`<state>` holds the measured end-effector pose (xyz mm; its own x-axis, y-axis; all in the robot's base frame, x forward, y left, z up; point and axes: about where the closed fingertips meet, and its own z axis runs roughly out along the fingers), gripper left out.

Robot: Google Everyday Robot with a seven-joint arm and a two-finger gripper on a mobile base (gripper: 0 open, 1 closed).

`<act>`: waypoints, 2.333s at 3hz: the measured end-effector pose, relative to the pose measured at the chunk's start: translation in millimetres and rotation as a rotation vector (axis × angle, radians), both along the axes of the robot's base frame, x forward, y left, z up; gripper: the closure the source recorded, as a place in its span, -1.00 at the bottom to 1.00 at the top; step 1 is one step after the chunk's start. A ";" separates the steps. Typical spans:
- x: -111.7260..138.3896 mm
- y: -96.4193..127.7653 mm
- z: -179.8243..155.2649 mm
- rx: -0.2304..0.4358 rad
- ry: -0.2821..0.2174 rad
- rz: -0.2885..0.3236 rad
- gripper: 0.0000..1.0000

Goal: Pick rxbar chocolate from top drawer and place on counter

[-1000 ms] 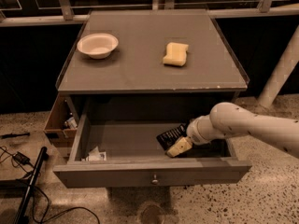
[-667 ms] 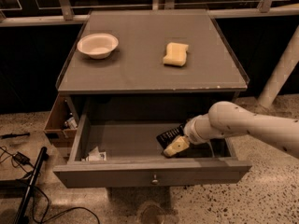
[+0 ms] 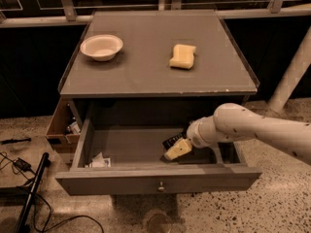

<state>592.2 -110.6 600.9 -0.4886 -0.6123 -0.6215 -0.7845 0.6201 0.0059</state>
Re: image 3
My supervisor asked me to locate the brown cardboard box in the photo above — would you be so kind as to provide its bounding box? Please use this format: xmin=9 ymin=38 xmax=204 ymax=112
xmin=46 ymin=99 xmax=80 ymax=164

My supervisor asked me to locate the black power adapter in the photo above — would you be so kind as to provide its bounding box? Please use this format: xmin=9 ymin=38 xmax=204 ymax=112
xmin=14 ymin=158 xmax=31 ymax=172

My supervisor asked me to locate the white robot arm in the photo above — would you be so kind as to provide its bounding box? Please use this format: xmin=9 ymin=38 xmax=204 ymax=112
xmin=163 ymin=103 xmax=311 ymax=164

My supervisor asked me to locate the white paper bowl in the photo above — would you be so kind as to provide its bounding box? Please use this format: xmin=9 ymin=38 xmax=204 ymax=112
xmin=80 ymin=34 xmax=123 ymax=61

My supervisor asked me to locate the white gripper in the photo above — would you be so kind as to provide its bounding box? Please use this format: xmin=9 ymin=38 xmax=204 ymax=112
xmin=164 ymin=116 xmax=218 ymax=160

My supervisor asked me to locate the small white bottle in box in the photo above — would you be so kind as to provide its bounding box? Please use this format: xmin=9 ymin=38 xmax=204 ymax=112
xmin=66 ymin=121 xmax=81 ymax=135

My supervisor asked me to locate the grey cabinet with counter top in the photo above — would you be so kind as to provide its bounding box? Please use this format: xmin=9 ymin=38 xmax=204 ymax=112
xmin=60 ymin=10 xmax=259 ymax=126

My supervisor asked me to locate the black pole on floor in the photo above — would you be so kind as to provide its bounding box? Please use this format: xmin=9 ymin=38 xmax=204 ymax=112
xmin=14 ymin=152 xmax=50 ymax=233

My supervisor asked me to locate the open grey top drawer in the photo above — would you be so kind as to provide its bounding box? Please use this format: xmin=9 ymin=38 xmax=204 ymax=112
xmin=55 ymin=118 xmax=261 ymax=195

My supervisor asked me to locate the black tool on floor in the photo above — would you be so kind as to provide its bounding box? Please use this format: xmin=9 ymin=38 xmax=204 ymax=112
xmin=0 ymin=138 xmax=31 ymax=145

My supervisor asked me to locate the yellow sponge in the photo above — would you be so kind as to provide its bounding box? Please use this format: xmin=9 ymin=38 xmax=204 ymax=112
xmin=169 ymin=44 xmax=196 ymax=69

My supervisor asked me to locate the metal window railing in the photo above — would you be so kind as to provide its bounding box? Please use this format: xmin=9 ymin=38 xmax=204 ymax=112
xmin=0 ymin=0 xmax=311 ymax=27

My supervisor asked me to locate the round metal drawer knob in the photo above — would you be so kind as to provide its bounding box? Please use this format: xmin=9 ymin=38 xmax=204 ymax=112
xmin=157 ymin=182 xmax=165 ymax=192

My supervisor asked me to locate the black cable on floor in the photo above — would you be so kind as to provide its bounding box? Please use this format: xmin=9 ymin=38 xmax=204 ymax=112
xmin=0 ymin=150 xmax=105 ymax=233

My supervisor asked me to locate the white crumpled packet in drawer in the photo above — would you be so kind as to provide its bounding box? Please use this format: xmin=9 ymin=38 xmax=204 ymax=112
xmin=86 ymin=152 xmax=111 ymax=168

